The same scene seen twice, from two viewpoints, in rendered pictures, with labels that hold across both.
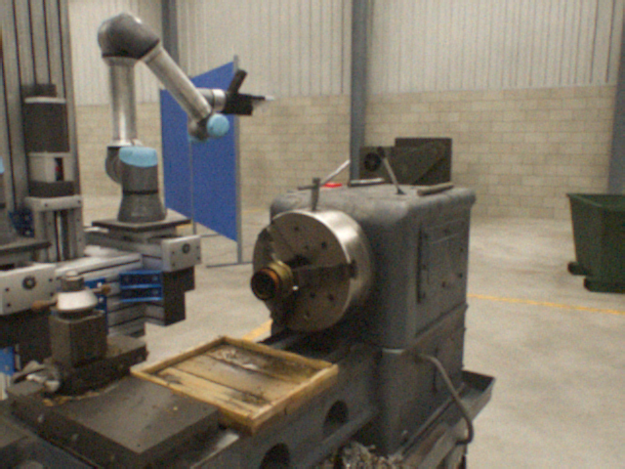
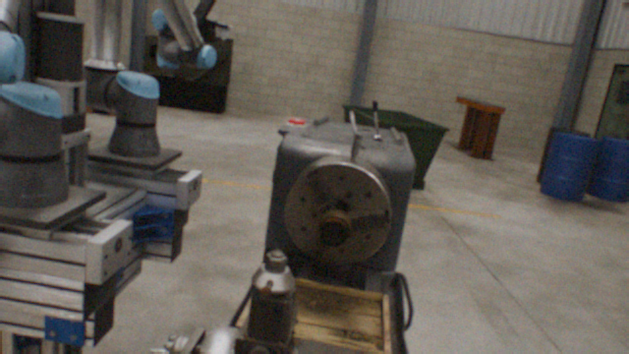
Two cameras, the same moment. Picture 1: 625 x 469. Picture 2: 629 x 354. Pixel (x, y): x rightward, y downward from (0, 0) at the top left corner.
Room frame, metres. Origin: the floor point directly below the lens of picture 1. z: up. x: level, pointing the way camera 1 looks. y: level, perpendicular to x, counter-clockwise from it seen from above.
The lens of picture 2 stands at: (0.20, 0.79, 1.54)
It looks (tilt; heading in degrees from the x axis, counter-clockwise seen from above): 14 degrees down; 330
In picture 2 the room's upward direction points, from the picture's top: 8 degrees clockwise
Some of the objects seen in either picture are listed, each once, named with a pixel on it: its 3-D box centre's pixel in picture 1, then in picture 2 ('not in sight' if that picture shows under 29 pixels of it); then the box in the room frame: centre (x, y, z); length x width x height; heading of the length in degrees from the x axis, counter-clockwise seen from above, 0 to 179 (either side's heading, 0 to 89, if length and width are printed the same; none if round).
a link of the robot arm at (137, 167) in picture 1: (138, 167); (136, 96); (1.75, 0.53, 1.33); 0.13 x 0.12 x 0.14; 35
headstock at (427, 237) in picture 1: (375, 250); (341, 183); (1.74, -0.23, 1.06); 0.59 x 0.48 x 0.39; 145
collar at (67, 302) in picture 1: (73, 297); (273, 275); (0.94, 0.41, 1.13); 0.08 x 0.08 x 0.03
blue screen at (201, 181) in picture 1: (191, 158); not in sight; (8.05, 1.65, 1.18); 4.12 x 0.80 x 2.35; 26
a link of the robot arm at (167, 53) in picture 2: (199, 127); (172, 51); (1.99, 0.38, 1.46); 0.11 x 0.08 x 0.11; 35
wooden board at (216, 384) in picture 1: (235, 376); (318, 315); (1.16, 0.16, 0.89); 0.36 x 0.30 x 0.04; 55
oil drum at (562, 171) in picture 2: not in sight; (568, 166); (4.47, -5.84, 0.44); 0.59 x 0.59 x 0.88
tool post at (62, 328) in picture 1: (80, 332); (272, 307); (0.94, 0.41, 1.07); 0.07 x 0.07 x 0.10; 55
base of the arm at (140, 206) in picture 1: (141, 204); (135, 136); (1.74, 0.53, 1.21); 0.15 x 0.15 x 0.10
